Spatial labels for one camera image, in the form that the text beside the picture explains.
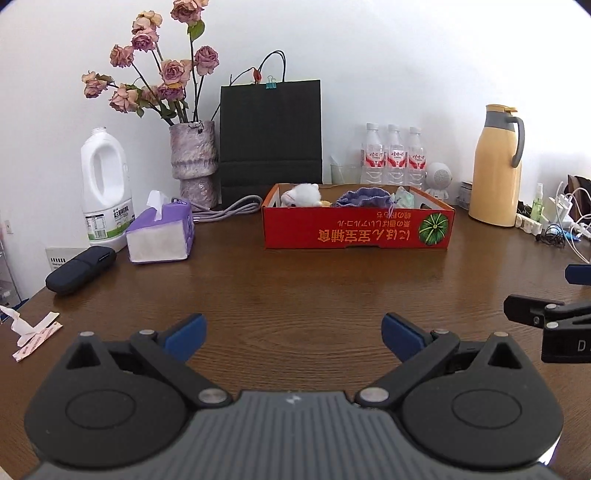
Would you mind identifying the grey braided cable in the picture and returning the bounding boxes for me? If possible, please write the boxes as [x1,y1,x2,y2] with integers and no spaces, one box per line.
[172,195,263,225]

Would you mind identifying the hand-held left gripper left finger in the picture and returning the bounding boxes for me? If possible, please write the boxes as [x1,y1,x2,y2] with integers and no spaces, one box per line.
[67,313,234,409]

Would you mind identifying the dried pink roses bouquet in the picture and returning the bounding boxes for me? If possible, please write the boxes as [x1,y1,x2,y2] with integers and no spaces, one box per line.
[82,0,221,126]

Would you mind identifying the white charger with cables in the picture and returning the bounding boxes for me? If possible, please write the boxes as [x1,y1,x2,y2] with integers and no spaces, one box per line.
[545,180,591,265]

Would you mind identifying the pink patterned paper strip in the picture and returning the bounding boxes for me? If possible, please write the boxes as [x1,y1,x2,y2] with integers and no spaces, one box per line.
[12,322,64,363]

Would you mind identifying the white plastic jug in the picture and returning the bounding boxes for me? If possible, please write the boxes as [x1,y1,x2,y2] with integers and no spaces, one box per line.
[81,128,136,253]

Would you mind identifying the yellow thermos jug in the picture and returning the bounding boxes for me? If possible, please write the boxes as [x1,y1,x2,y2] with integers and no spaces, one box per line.
[468,104,526,226]

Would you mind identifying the brown bag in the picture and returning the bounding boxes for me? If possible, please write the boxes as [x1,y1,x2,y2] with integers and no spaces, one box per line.
[566,174,591,217]

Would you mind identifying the purple drawstring pouch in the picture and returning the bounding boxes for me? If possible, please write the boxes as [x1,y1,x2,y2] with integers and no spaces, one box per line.
[335,186,398,219]

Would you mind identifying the clear red label water bottle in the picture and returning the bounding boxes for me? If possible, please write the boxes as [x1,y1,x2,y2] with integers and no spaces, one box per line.
[360,123,386,185]
[385,124,408,186]
[406,127,427,188]

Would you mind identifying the white crumpled paper strip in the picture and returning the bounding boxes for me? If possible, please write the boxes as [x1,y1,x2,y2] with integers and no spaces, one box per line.
[0,305,60,350]

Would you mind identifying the mottled purple vase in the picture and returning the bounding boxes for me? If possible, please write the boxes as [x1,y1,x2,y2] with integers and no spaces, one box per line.
[168,120,219,210]

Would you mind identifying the white wall vent panel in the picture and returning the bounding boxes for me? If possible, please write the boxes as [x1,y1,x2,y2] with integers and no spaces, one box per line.
[45,246,93,274]

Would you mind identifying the purple tissue pack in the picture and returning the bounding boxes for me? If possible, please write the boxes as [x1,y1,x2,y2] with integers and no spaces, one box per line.
[126,190,195,265]

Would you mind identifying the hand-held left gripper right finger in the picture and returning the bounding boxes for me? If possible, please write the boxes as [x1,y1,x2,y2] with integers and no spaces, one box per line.
[355,312,525,409]

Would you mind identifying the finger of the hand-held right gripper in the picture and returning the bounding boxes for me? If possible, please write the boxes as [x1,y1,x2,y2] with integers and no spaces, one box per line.
[503,294,591,330]
[565,264,591,286]

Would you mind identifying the clear glass cup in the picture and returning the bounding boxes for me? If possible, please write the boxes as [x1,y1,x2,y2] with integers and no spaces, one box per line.
[329,156,362,186]

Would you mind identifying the black paper bag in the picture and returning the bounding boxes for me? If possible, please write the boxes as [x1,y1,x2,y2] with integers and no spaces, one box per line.
[218,51,323,205]

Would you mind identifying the green spray bottle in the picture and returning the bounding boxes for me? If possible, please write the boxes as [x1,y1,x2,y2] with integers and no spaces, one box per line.
[530,183,546,223]

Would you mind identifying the white power strip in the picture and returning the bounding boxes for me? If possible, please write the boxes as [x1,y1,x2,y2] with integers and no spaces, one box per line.
[515,212,546,234]

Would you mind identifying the red cardboard box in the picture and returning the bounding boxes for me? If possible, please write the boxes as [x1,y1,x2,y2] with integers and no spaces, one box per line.
[262,183,456,250]

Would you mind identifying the dark navy glasses case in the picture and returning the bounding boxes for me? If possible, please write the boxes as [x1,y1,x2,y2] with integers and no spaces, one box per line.
[45,246,117,296]

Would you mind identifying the yellow and white plush sheep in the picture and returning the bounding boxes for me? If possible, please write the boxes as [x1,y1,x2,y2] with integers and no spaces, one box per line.
[281,183,331,208]

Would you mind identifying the white robot speaker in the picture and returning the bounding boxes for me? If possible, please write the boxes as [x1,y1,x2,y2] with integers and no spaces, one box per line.
[424,161,454,202]

